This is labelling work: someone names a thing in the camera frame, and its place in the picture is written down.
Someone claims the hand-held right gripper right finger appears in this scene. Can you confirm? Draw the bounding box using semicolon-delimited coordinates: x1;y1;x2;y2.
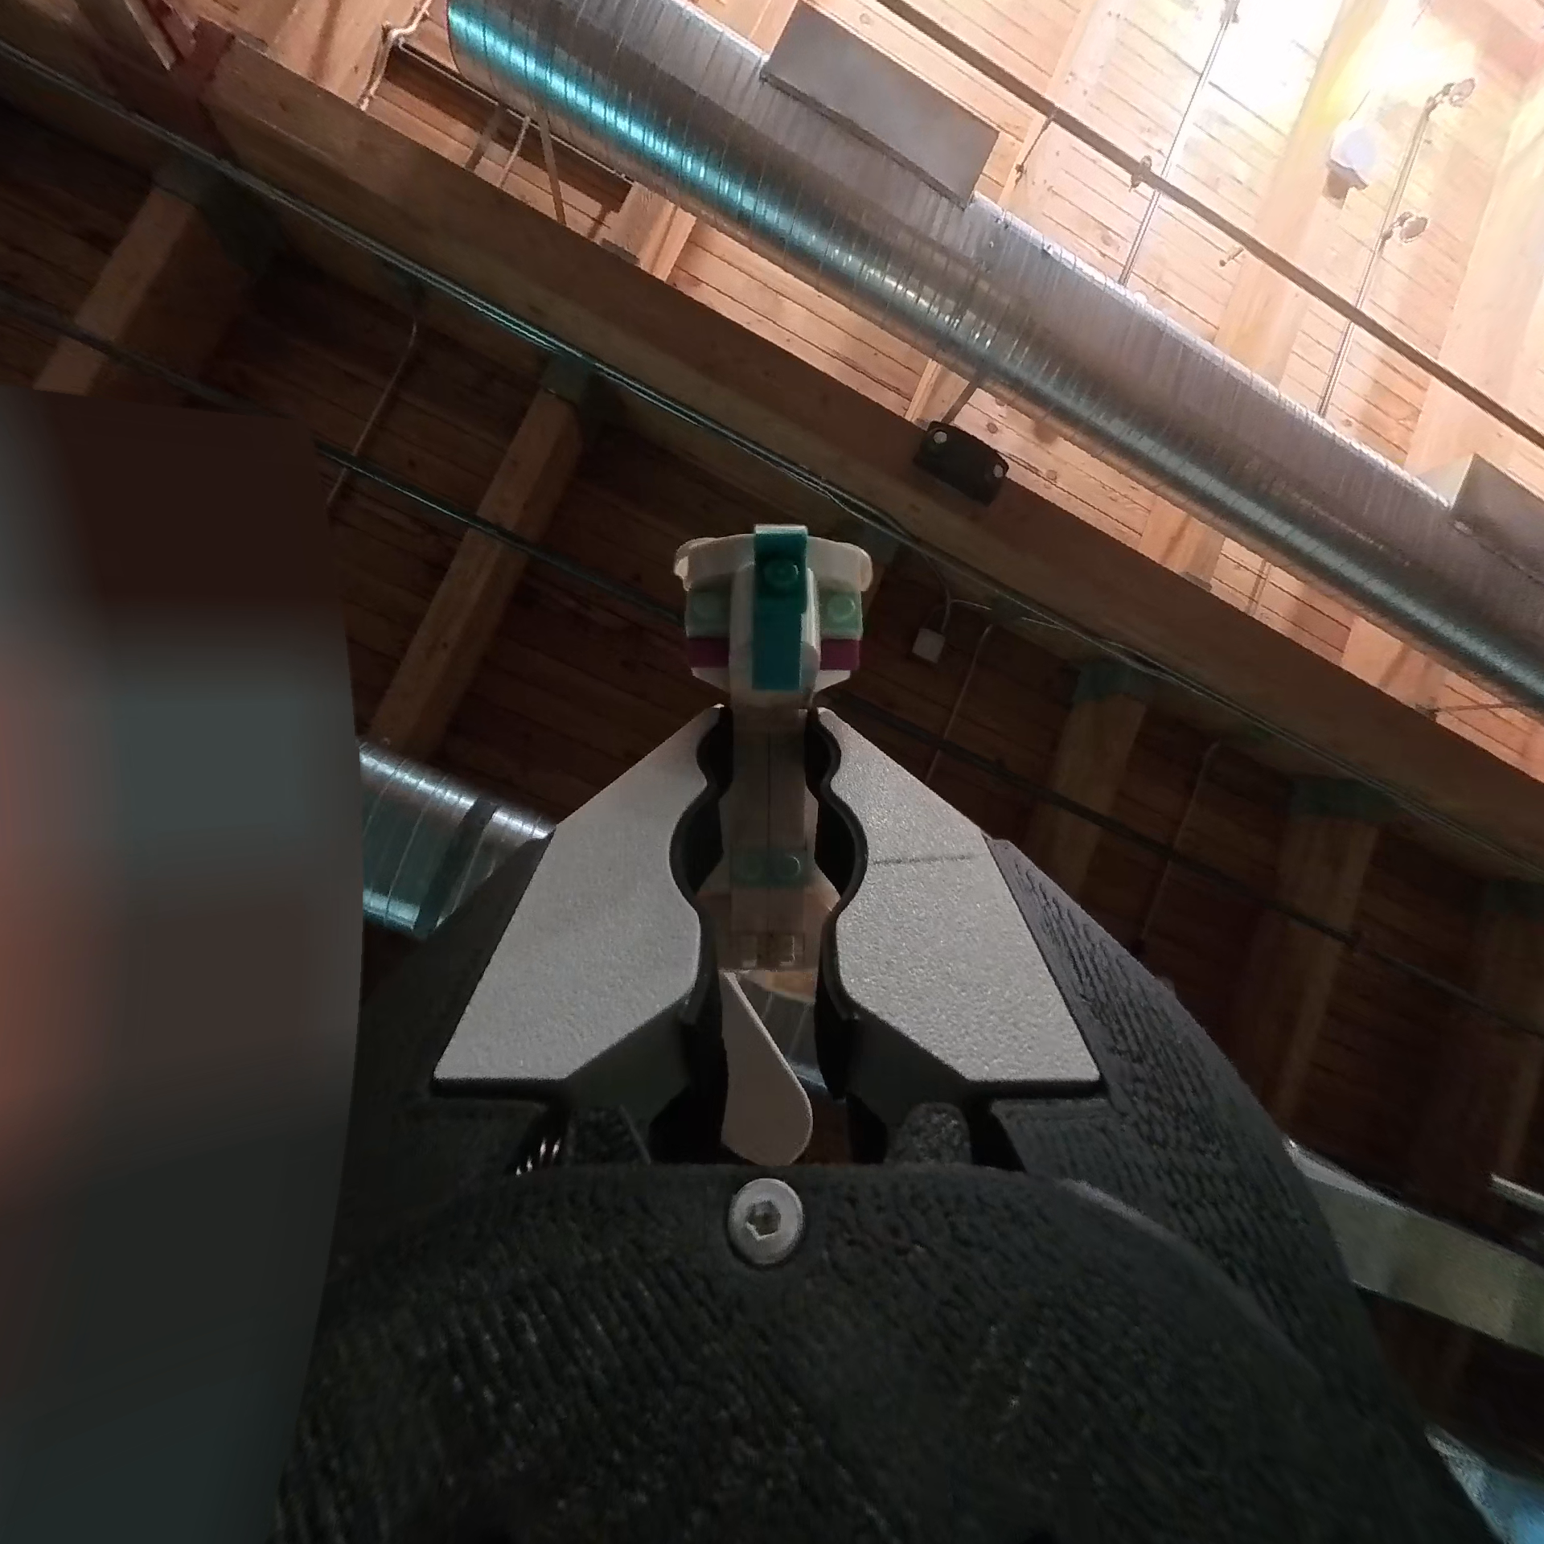
806;707;1104;1101

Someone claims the large silver air duct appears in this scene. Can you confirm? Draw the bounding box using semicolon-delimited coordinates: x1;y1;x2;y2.
447;0;1544;717

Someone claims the large wooden beam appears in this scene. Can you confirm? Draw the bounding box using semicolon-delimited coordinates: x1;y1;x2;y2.
0;37;1544;847

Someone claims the thin metal ceiling pipe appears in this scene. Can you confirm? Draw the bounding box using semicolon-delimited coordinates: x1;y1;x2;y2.
870;0;1544;434

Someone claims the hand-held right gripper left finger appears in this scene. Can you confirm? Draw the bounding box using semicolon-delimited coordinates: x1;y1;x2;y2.
431;707;740;1101

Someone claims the silver rectangular duct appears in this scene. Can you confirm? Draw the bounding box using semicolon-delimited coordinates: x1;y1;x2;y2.
1290;1141;1544;1356

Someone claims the short silver duct section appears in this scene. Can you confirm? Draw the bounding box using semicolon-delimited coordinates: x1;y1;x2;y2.
360;742;558;943

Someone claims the white and teal lego model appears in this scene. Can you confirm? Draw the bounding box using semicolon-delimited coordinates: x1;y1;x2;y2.
672;525;875;1168

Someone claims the grey rectangular duct vent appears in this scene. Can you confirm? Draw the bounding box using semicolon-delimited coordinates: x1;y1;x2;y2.
762;0;1002;205
1448;457;1544;552

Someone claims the black bracket on beam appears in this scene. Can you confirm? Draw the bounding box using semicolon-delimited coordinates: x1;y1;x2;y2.
913;421;1010;504

